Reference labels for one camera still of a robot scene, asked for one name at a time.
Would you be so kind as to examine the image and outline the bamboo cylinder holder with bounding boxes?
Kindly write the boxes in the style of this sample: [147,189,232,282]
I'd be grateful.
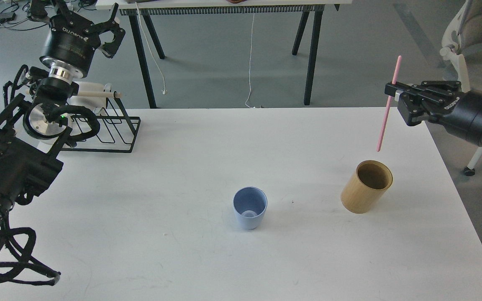
[340,160,393,214]

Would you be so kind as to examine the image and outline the white background table black legs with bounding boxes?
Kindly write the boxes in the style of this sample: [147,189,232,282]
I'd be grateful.
[96,0,354,109]

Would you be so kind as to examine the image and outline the white hanging cable left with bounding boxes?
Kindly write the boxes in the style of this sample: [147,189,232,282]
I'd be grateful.
[135,1,168,95]

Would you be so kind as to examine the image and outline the pink chopstick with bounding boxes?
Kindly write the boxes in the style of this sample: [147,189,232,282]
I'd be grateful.
[376,55,402,152]

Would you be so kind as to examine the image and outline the white hanging cable right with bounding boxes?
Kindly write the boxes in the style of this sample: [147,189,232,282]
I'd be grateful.
[244,13,263,109]

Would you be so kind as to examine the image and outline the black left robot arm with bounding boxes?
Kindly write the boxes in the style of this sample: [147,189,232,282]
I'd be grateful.
[0,0,126,286]

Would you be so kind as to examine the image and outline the white cup on rack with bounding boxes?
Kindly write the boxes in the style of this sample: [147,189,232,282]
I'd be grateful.
[67,81,112,115]

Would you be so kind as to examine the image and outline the white hanging cable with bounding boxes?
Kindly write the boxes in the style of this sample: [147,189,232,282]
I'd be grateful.
[135,1,168,95]
[244,13,263,109]

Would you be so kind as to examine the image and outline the black cables on floor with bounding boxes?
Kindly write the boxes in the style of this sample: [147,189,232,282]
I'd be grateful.
[0,0,97,54]

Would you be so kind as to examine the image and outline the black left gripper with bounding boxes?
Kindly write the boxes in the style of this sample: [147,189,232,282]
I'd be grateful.
[29,0,126,79]

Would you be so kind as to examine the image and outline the blue plastic cup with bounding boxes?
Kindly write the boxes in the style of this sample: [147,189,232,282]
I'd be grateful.
[233,186,268,230]

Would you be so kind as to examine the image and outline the black wire dish rack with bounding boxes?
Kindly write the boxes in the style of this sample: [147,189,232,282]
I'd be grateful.
[62,87,141,153]

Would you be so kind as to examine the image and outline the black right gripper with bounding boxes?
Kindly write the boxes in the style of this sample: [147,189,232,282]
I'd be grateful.
[385,81,482,146]

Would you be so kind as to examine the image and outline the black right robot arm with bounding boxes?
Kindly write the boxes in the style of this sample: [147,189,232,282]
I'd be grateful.
[385,81,482,147]

